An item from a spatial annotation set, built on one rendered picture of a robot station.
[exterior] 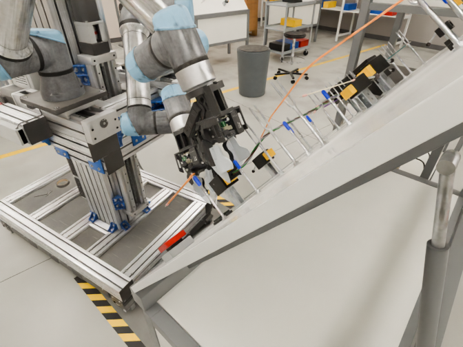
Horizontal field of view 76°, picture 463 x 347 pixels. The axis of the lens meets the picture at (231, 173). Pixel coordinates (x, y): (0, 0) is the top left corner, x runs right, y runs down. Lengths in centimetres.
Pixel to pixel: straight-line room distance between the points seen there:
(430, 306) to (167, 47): 58
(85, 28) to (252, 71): 299
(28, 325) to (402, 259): 183
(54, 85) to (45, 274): 133
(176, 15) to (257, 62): 355
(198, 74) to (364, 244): 80
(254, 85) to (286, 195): 402
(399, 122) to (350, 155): 3
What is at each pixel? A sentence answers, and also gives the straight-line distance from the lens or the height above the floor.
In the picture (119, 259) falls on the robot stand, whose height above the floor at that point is 21.
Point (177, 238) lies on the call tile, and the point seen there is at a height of 113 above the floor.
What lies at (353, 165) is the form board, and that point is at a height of 147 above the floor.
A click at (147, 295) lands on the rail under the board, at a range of 87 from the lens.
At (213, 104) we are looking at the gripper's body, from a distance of 59.
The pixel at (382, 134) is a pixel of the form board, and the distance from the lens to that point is 18.
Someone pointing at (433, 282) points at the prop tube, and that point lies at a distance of 44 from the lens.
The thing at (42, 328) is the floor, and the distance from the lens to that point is 203.
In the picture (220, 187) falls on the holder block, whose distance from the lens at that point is 70.
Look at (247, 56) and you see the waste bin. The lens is 412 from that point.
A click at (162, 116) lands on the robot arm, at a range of 96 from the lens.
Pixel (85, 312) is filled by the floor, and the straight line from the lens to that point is 198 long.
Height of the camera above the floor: 158
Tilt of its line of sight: 36 degrees down
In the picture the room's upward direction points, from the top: straight up
